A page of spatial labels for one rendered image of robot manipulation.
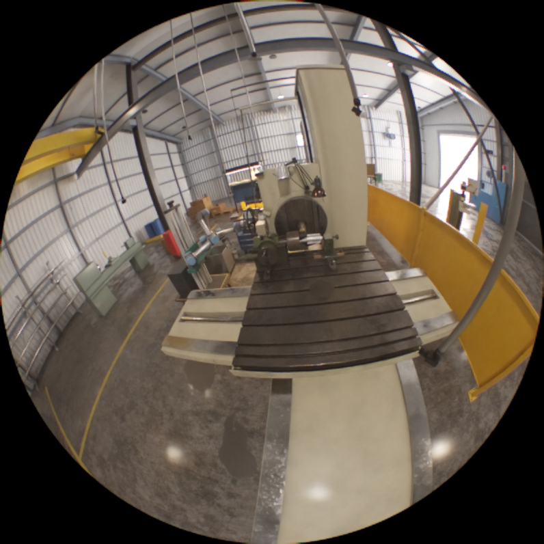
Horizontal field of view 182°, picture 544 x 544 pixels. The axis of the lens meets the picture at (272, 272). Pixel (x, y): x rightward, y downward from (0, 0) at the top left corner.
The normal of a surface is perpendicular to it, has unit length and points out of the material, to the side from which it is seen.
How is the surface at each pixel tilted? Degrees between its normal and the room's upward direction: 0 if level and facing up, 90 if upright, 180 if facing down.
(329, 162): 90
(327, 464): 0
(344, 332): 0
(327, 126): 90
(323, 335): 0
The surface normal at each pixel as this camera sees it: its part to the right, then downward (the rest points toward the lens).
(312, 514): -0.19, -0.80
